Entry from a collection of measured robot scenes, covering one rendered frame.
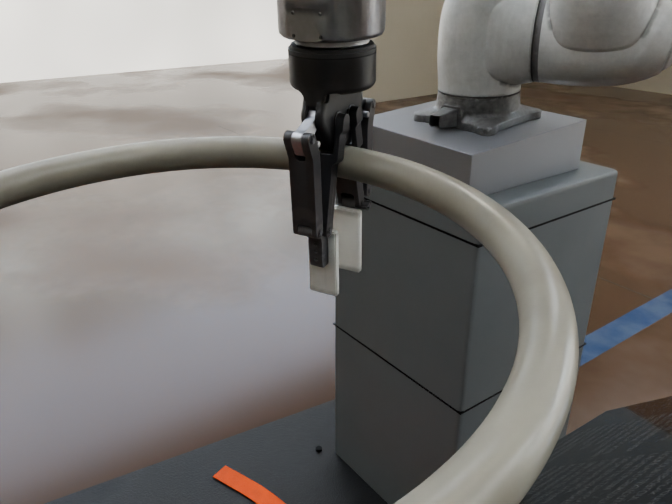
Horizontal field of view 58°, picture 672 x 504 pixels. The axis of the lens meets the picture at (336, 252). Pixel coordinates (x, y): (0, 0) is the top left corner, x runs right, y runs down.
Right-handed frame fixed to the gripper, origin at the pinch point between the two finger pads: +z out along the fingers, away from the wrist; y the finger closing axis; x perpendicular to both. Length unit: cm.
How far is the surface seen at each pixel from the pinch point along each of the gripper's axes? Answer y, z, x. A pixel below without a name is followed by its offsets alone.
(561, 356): 21.9, -10.6, 23.7
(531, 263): 13.8, -10.8, 20.6
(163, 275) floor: -113, 100, -142
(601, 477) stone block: 6.4, 11.4, 27.6
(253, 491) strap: -32, 90, -40
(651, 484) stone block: 10.8, 6.2, 30.5
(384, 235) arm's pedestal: -50, 25, -16
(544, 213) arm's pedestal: -56, 17, 12
